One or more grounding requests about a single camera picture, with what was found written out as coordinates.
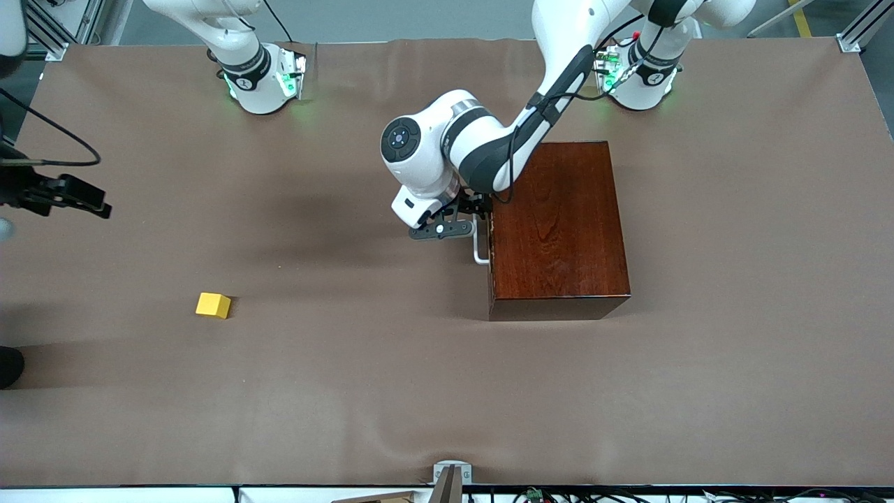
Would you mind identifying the yellow block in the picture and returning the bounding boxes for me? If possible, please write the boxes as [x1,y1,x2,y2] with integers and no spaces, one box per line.
[196,292,232,320]

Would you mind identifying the brown table cloth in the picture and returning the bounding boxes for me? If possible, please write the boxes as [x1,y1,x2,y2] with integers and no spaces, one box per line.
[0,38,894,488]

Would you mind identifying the aluminium frame profile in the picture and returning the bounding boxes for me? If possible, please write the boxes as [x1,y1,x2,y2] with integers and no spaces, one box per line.
[24,0,105,62]
[837,0,894,54]

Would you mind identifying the dark wooden cabinet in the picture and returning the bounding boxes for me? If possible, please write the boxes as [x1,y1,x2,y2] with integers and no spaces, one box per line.
[487,142,632,322]

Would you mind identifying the thin black base cable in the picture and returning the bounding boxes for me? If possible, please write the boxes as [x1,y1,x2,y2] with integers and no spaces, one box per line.
[261,0,295,44]

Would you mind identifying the black round object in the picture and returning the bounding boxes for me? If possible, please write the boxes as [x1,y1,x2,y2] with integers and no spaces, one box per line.
[0,346,26,390]

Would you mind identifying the silver metal clamp bracket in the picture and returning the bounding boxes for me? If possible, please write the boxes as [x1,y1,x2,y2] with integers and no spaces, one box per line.
[433,461,473,485]

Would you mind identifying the grey mounting post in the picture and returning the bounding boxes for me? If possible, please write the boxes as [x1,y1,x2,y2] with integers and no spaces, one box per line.
[427,467,464,503]

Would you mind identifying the wooden drawer with white handle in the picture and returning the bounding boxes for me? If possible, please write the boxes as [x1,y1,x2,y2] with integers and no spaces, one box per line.
[473,210,497,319]

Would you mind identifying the black base cables with red plug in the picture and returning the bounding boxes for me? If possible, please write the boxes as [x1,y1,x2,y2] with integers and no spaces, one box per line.
[592,31,645,92]

